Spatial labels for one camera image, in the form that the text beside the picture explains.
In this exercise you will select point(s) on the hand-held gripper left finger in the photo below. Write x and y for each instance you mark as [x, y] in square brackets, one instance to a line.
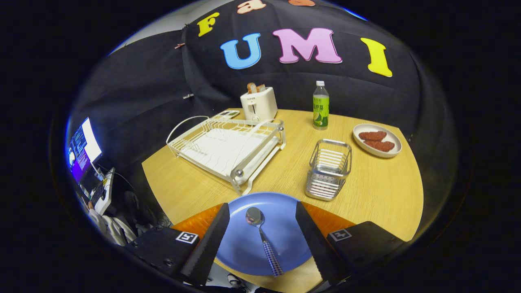
[209, 244]

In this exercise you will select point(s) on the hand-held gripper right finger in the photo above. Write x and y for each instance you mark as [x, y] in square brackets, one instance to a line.
[315, 242]

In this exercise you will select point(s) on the blue plate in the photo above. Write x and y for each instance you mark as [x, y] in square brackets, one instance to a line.
[281, 236]

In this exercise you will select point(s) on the white oval plate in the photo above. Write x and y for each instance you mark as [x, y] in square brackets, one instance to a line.
[392, 136]

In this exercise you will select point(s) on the white divided condiment dish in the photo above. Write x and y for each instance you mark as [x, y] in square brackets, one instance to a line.
[228, 114]

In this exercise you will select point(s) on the black white sneaker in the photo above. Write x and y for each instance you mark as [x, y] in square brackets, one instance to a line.
[236, 281]

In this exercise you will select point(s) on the white side desk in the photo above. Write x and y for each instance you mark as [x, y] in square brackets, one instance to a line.
[106, 191]

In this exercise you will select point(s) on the reddish brown sausage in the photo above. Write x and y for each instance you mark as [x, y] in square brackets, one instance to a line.
[372, 136]
[380, 146]

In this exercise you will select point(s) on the green label drink bottle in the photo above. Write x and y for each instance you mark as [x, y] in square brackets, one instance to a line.
[320, 110]

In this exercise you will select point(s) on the white toaster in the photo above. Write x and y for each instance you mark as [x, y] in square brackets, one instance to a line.
[260, 106]

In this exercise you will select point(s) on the computer monitor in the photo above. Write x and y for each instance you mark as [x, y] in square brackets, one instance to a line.
[83, 150]

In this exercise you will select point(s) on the toasted bread slice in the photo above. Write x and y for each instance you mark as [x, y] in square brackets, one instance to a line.
[252, 88]
[261, 87]

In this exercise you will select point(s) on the black backdrop cloth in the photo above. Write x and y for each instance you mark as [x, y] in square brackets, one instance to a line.
[154, 89]

